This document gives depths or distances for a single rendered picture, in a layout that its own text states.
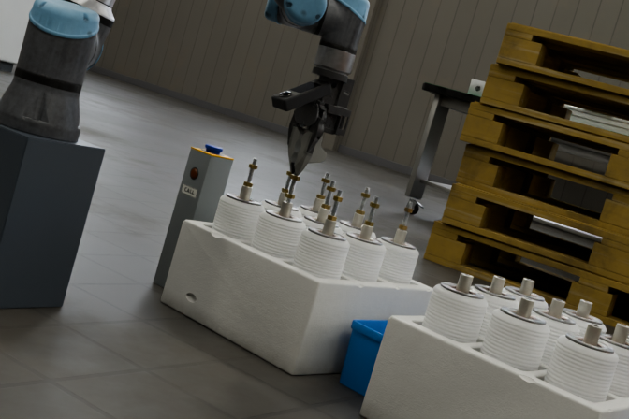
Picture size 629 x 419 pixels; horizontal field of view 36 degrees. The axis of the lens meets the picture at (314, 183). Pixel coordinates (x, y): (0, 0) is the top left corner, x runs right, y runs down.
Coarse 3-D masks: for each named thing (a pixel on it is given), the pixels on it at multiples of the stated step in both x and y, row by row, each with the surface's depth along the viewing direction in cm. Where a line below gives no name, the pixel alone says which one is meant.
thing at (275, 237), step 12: (264, 216) 190; (264, 228) 189; (276, 228) 188; (288, 228) 189; (300, 228) 190; (264, 240) 189; (276, 240) 189; (288, 240) 189; (264, 252) 189; (276, 252) 189; (288, 252) 190
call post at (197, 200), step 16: (192, 160) 213; (208, 160) 210; (224, 160) 213; (208, 176) 210; (224, 176) 214; (192, 192) 212; (208, 192) 212; (224, 192) 215; (176, 208) 214; (192, 208) 211; (208, 208) 213; (176, 224) 214; (176, 240) 213; (160, 256) 216; (160, 272) 215
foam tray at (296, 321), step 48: (192, 240) 198; (240, 240) 194; (192, 288) 196; (240, 288) 187; (288, 288) 180; (336, 288) 179; (384, 288) 190; (432, 288) 205; (240, 336) 186; (288, 336) 178; (336, 336) 183
